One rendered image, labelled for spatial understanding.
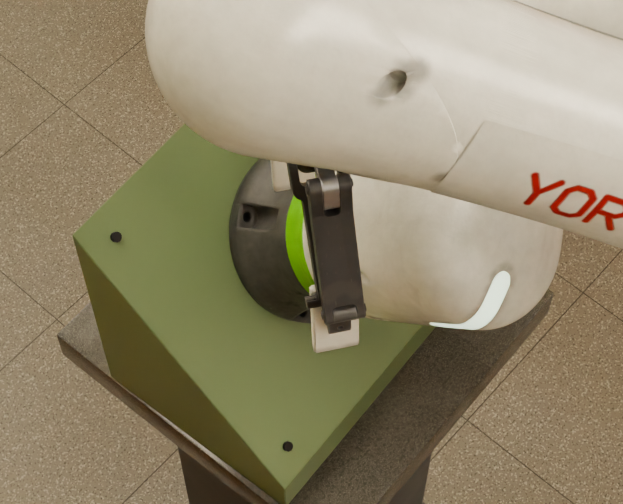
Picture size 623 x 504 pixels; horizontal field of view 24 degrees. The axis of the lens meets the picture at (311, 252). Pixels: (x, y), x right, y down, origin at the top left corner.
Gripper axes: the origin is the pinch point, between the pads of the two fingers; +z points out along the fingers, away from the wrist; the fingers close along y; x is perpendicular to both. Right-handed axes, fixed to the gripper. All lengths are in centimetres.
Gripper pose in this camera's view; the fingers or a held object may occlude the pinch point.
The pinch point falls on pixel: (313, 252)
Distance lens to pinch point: 97.9
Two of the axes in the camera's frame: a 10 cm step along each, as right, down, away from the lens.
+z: 0.3, 5.8, 8.1
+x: -9.8, 1.8, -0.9
